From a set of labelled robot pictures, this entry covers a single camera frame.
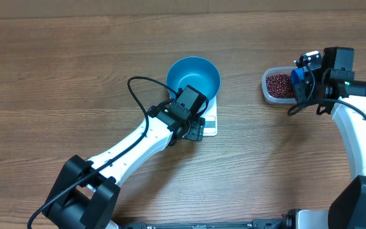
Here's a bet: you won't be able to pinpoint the red adzuki beans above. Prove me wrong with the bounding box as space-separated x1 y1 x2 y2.
266 74 294 99

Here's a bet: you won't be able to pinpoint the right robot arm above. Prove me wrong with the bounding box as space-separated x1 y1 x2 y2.
281 47 366 228

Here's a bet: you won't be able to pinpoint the clear plastic food container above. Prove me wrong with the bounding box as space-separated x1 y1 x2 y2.
261 67 296 105

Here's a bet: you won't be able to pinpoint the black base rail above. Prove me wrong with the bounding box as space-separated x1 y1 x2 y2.
118 219 283 229

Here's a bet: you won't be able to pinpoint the blue metal bowl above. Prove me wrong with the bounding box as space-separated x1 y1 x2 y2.
166 57 221 100

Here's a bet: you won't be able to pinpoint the blue plastic measuring scoop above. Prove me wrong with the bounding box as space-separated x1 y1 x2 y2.
290 67 305 91

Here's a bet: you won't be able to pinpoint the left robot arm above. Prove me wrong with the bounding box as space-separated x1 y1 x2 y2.
41 86 208 228

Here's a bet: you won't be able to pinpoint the white digital kitchen scale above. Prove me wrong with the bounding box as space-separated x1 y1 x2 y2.
169 92 219 137

